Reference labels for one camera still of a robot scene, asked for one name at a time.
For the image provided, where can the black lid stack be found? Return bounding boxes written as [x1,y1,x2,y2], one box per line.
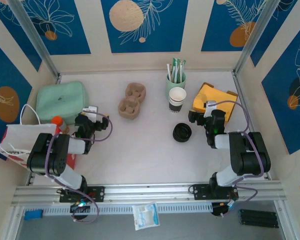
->
[172,122,192,143]

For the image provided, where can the white black paper cup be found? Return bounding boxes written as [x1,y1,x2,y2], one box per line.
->
[168,86,188,115]

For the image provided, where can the brown pulp cup carrier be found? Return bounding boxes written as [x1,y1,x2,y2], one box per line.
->
[117,82,148,120]
[117,83,148,121]

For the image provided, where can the red white paper bag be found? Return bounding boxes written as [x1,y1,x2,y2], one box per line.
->
[0,103,77,173]

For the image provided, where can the orange capped bottle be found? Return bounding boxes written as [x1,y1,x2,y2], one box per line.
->
[51,116,70,135]

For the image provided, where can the cardboard napkin tray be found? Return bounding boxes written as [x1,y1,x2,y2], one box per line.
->
[189,82,239,123]

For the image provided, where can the mint green holder cup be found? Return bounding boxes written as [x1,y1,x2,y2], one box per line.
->
[165,72,188,95]

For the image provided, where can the mint green zip pouch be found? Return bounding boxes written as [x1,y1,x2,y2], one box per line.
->
[35,80,90,126]

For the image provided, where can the green wrapped straw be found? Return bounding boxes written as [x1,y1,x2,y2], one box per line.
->
[171,57,178,82]
[175,59,182,83]

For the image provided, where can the left controller board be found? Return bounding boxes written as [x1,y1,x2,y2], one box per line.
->
[69,201,91,214]

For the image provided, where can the controller board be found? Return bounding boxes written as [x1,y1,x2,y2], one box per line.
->
[211,201,238,217]
[69,201,91,214]

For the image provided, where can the right controller board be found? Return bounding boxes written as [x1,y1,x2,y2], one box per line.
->
[211,201,238,217]

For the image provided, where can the white blue plastic packet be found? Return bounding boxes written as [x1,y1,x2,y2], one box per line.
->
[131,201,161,231]

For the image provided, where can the black bar stack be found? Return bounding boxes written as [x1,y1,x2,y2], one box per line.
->
[238,208,280,229]

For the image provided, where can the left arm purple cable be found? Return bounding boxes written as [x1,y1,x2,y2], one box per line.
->
[43,112,113,223]

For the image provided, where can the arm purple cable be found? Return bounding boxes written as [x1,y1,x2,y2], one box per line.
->
[207,99,266,217]
[43,112,113,223]

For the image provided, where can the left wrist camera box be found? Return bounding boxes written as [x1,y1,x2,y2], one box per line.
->
[82,106,99,118]

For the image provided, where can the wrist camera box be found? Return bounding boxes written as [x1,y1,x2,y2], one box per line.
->
[204,100,217,117]
[82,106,99,118]

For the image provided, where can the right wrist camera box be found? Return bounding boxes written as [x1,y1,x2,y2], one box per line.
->
[204,100,217,117]

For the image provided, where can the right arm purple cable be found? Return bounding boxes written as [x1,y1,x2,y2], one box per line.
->
[207,99,266,217]

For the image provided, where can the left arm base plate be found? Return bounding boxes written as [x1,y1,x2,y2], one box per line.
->
[59,186,106,203]

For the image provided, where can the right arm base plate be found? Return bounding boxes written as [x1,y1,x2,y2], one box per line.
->
[189,183,239,201]

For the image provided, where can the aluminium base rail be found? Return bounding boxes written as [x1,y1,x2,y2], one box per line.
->
[11,181,287,207]

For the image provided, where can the white slotted cable duct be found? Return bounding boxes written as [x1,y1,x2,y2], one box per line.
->
[43,202,213,216]

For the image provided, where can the right aluminium post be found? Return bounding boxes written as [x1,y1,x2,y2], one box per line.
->
[233,0,282,76]

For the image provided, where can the aluminium post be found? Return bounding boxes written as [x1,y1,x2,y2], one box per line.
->
[233,0,282,76]
[8,0,61,79]

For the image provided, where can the left aluminium post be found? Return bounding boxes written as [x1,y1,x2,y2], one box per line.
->
[8,0,61,79]

